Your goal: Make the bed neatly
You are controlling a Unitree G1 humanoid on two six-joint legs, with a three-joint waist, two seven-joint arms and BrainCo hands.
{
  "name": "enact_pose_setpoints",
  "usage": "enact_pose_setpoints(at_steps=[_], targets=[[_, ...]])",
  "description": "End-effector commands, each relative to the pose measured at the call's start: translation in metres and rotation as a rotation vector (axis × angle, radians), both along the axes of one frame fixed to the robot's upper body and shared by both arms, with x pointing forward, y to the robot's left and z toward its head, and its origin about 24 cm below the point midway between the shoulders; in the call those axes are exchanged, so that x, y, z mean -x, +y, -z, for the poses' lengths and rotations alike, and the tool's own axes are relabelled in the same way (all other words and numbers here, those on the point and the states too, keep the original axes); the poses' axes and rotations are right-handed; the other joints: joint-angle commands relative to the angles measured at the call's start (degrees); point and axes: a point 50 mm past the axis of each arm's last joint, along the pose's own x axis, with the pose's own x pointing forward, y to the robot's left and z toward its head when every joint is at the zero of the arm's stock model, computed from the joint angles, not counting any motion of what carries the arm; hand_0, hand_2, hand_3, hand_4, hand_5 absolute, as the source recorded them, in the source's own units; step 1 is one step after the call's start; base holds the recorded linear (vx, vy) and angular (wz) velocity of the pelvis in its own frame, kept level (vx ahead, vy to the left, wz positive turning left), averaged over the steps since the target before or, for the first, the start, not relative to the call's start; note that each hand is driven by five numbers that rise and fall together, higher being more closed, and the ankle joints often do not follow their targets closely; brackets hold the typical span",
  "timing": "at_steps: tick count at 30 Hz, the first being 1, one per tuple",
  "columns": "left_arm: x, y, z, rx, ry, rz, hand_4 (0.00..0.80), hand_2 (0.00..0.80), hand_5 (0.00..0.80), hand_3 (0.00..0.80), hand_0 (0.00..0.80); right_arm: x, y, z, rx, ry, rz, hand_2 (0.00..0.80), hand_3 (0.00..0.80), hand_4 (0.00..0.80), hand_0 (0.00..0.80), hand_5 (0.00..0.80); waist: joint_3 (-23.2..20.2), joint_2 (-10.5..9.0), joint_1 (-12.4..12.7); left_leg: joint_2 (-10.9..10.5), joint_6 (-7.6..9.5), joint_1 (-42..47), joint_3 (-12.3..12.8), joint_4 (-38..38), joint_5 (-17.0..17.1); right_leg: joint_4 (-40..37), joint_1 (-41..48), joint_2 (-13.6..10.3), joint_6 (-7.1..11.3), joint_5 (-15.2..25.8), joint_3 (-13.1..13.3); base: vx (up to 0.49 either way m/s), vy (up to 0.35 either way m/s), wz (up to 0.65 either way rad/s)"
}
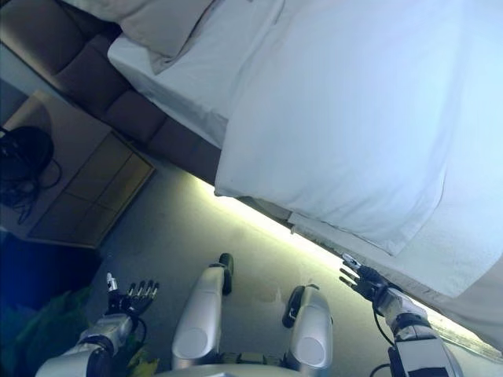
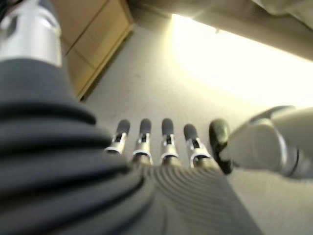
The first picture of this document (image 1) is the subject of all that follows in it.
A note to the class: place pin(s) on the white mattress with sheet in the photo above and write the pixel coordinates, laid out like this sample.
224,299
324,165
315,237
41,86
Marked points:
188,90

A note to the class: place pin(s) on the dark robot foot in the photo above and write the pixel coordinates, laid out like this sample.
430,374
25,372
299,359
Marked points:
227,271
294,302

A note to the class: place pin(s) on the beige pillow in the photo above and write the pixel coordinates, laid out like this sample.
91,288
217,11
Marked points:
165,31

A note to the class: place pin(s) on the dark left robot foot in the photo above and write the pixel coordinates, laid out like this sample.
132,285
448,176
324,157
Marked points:
227,271

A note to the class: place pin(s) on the wooden nightstand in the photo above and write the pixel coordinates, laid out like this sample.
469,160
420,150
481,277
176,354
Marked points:
98,184

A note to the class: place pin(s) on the silver left robot leg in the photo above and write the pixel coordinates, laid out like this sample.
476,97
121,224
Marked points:
200,314

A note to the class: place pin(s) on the white duvet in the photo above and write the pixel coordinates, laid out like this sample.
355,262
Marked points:
353,137

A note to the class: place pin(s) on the dark right robot foot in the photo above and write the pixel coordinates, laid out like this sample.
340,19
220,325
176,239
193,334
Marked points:
294,302

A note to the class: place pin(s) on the green leafy plant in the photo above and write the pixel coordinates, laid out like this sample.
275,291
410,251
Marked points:
59,318

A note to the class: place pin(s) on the silver robot torso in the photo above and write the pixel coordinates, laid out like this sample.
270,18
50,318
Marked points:
236,371

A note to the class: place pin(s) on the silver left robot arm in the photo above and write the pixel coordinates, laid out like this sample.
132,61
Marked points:
90,341

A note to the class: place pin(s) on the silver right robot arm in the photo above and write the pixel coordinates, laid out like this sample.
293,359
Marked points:
420,345

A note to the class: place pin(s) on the silver right robot leg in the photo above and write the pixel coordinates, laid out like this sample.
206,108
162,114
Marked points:
312,330

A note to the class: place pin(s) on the black box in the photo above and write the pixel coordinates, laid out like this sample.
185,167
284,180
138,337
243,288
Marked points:
47,263

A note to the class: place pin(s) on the brown upholstered bed frame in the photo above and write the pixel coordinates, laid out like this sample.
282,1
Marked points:
98,70

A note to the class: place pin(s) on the silver robot leg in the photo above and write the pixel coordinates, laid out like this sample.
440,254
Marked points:
312,330
200,314

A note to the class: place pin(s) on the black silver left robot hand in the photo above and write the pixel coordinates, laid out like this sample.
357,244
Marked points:
127,302

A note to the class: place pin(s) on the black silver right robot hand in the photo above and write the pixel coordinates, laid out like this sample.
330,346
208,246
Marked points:
367,280

